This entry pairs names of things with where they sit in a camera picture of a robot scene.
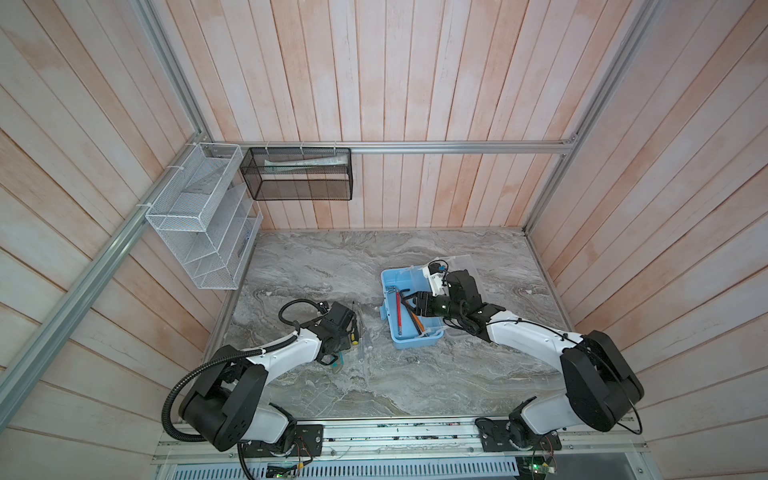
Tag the blue plastic tool box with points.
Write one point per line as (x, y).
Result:
(412, 278)

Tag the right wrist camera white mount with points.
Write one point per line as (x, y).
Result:
(435, 273)

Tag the white wire mesh shelf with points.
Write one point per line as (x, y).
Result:
(207, 221)

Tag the teal handled tool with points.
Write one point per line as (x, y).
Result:
(338, 365)

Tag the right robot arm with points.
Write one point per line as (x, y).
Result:
(599, 385)

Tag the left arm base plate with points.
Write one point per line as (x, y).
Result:
(303, 440)

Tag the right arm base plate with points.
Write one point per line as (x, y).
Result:
(504, 435)

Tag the black mesh basket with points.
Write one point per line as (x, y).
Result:
(298, 173)

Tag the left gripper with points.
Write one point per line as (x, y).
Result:
(345, 343)

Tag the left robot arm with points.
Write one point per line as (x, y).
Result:
(219, 402)

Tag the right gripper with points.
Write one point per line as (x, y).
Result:
(426, 308)

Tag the aluminium front rail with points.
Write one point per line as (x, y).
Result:
(443, 437)

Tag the yellow black small screwdriver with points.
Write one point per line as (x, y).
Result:
(355, 332)

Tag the clear handled screwdriver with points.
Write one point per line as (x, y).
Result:
(362, 345)

